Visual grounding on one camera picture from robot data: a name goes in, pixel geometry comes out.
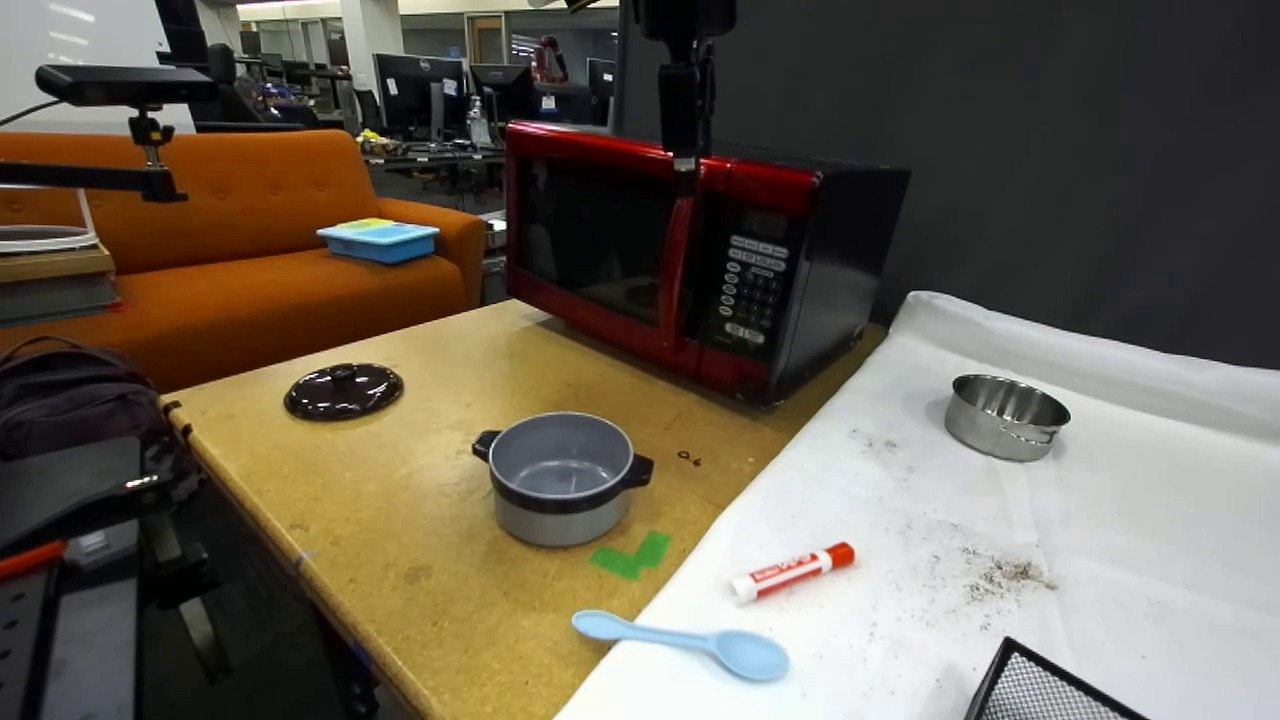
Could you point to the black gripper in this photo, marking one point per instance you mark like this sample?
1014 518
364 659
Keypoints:
682 17

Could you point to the red black microwave body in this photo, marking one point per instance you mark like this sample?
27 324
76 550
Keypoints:
852 267

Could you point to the red white marker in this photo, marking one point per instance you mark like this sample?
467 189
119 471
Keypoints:
784 572

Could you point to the steel bowl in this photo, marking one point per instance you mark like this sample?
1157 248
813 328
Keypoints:
1001 434

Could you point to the black computer monitor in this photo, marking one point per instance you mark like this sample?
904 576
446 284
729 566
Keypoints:
504 93
415 93

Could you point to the blue book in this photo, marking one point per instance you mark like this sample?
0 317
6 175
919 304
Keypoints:
382 241

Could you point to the dark grey backdrop curtain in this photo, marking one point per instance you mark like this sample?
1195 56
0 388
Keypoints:
1067 132

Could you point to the white paper sheet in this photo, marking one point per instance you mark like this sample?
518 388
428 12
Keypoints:
932 504

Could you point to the orange sofa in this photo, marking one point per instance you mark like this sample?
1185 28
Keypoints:
242 295

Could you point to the light blue plastic spoon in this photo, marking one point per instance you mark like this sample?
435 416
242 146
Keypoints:
747 652

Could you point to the stack of books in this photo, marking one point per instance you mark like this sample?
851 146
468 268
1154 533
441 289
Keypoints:
53 267

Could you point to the black mesh box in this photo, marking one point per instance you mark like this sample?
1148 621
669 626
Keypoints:
1042 693

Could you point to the black backpack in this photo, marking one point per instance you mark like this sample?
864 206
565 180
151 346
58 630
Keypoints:
64 403

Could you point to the black tripod stand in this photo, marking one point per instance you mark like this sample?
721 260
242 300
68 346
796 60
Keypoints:
83 641

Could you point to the black stereo camera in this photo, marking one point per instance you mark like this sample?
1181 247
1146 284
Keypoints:
123 85

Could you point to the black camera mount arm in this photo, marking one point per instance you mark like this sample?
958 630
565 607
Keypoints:
83 178

